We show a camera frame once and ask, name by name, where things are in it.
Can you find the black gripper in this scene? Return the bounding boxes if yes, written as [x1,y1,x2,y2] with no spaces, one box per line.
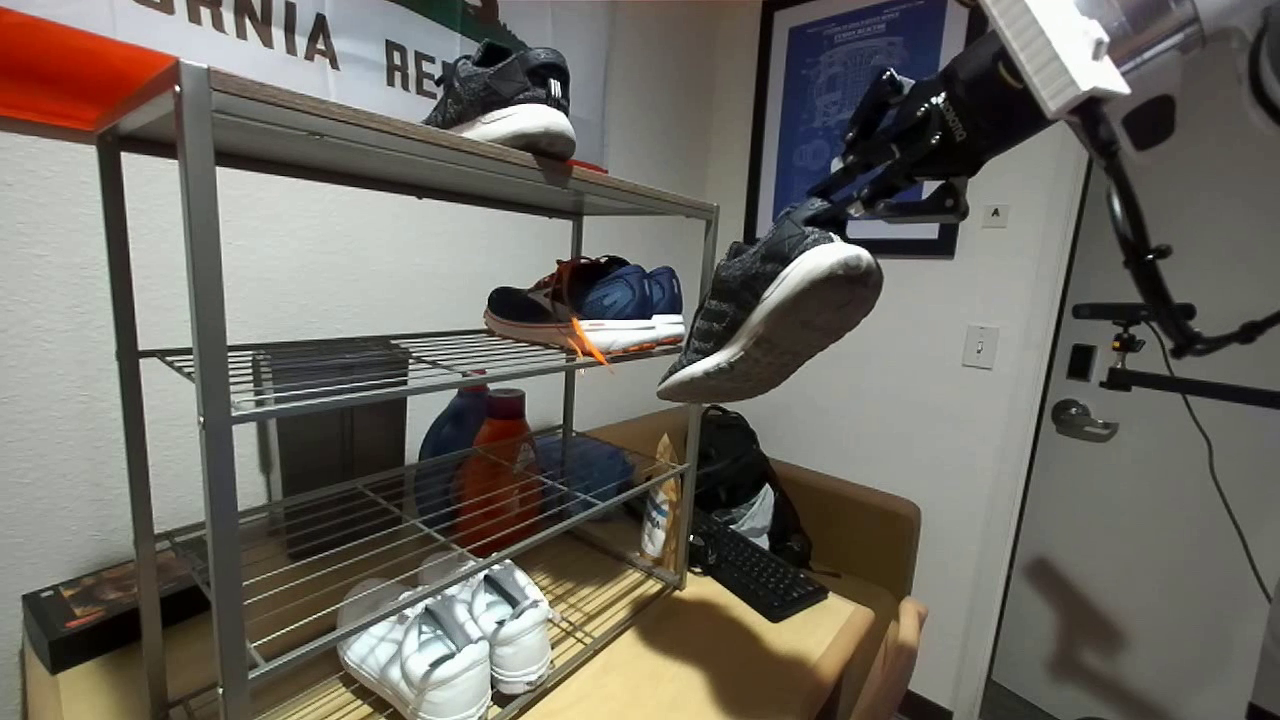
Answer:
[808,26,1057,222]

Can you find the black sneaker white sole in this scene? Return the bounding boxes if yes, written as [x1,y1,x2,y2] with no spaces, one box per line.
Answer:
[654,216,887,408]
[420,37,581,159]

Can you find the grey metal shoe rack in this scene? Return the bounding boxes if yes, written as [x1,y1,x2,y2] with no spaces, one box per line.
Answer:
[91,58,726,720]

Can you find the framed blue poster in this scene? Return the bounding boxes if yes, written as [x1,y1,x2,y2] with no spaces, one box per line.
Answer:
[742,0,971,258]

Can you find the blue running sneaker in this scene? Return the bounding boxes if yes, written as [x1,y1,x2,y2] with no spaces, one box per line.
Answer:
[584,256,691,353]
[480,251,633,366]

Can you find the tan cardboard box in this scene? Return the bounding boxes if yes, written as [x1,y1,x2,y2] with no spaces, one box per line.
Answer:
[584,408,928,630]

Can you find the black computer keyboard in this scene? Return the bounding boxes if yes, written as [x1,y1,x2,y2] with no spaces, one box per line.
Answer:
[691,516,833,626]

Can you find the blue cloth bag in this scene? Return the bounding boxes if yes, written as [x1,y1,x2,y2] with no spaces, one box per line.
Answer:
[533,431,641,516]

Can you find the white door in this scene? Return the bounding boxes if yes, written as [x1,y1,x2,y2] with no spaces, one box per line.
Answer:
[994,74,1280,720]

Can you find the blue plastic jug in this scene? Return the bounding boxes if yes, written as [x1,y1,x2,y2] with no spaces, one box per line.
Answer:
[417,380,495,465]

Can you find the grey storage box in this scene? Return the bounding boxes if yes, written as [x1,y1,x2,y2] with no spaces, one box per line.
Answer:
[251,334,414,557]

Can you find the California Republic flag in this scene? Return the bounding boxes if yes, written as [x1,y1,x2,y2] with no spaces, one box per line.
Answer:
[0,0,537,145]

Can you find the black flat box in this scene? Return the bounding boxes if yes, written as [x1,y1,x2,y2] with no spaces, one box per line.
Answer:
[15,535,217,675]

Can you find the white light switch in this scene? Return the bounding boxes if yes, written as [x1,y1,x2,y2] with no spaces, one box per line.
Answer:
[960,319,1003,375]

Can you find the black camera bar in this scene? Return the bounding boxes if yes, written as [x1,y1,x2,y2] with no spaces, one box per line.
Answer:
[1068,298,1202,328]

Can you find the silver door handle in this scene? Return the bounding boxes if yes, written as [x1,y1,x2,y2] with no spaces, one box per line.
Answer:
[1050,395,1120,447]

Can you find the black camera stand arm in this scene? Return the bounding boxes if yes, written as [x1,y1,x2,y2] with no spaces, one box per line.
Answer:
[1095,316,1280,411]

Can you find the thin black camera cable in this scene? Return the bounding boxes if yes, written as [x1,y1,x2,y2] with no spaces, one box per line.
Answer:
[1151,334,1278,602]

